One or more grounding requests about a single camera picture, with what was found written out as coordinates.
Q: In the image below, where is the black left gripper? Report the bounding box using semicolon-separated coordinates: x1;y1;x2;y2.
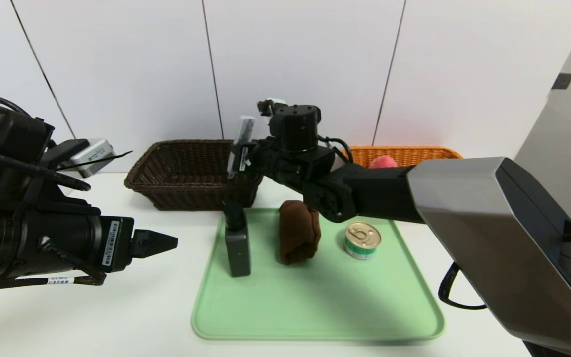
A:
35;209;178;275

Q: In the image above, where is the clear grey plastic case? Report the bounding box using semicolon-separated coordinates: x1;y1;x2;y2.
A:
227;115;257;179

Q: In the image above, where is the round tin can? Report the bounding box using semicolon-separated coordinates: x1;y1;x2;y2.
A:
343;221;382;260

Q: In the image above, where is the red peach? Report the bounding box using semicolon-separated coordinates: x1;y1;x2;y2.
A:
368;155;399;170

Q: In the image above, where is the dark brown wicker basket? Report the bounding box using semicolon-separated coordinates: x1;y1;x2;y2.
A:
124;139;265;211

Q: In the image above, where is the orange wicker basket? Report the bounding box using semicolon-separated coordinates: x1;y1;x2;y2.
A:
347;145;464;170

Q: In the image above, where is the rolled brown towel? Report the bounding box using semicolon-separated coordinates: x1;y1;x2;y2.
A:
279;200;322;266

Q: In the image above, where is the light green plastic tray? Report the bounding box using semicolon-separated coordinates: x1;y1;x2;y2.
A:
191;207;446;342

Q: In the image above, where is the dark grey handheld camera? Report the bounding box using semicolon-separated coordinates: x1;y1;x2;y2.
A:
223;198;252;278

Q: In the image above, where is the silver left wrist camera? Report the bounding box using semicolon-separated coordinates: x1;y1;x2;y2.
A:
69;138;115;179

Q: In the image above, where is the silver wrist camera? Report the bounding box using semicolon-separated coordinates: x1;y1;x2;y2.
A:
258;98;286;118
69;138;115;179

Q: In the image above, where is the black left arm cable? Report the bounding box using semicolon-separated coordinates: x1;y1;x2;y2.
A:
0;145;92;192

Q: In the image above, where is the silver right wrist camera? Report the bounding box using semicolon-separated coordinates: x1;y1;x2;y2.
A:
258;98;286;118

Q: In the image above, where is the thick black torso cable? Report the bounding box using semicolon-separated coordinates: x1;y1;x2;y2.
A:
438;262;487;311

